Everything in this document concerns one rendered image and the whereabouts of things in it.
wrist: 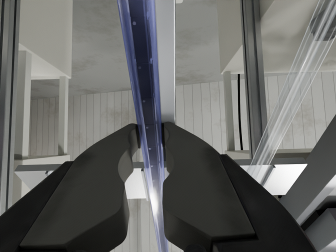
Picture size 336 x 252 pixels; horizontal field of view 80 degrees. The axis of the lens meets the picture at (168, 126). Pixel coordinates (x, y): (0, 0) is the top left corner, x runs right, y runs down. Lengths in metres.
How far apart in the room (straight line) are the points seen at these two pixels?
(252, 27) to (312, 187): 0.44
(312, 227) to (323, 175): 0.17
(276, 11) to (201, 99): 2.70
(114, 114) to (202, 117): 1.54
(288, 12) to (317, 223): 0.52
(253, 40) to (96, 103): 3.48
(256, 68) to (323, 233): 0.41
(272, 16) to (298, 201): 0.48
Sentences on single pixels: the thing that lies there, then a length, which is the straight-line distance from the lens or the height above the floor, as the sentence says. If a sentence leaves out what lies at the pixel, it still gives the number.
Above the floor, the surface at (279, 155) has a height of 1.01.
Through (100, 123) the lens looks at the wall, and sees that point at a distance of 3.83.
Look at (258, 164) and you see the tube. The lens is 0.24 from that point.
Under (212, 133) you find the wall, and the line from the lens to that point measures 3.22.
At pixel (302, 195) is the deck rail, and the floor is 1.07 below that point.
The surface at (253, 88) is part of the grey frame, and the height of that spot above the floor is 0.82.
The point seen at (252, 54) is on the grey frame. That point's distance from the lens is 0.64.
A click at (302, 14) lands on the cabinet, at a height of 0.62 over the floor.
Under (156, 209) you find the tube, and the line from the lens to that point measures 0.20.
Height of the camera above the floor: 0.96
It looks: 5 degrees down
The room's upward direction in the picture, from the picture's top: 178 degrees clockwise
